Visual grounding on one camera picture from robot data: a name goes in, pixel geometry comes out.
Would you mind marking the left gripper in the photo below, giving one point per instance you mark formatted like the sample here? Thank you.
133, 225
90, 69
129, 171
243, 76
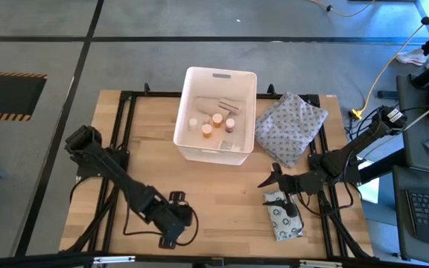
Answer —
170, 219

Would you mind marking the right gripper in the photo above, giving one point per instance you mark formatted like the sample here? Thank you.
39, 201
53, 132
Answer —
302, 182

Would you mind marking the white pouch with blue print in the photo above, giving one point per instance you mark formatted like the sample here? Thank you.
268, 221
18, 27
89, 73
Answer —
283, 225

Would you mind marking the dark red pill bottle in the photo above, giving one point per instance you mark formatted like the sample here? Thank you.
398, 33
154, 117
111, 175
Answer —
230, 124

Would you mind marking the orange pill bottle white cap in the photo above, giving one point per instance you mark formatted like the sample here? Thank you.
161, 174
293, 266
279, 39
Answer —
217, 120
206, 130

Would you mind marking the blue-striped beige bandage roll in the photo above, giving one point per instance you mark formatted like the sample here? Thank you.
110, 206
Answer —
234, 106

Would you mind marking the plain beige bandage roll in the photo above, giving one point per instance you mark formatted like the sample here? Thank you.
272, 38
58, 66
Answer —
207, 106

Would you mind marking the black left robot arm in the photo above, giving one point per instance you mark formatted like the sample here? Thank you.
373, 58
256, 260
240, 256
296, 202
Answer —
106, 164

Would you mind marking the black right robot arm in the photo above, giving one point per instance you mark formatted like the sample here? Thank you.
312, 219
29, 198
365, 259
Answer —
348, 156

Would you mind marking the white perforated plastic basket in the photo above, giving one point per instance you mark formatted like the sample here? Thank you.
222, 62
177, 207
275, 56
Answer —
190, 85

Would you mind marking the grey patterned folded cloth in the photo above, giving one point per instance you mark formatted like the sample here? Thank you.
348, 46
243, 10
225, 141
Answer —
289, 128

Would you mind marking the person's shoe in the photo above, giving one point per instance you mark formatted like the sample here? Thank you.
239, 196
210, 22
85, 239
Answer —
412, 57

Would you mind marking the black mat hazard stripes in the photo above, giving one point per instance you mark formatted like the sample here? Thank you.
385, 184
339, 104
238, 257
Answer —
6, 95

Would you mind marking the black table frame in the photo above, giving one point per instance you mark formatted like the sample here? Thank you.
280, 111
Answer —
132, 111

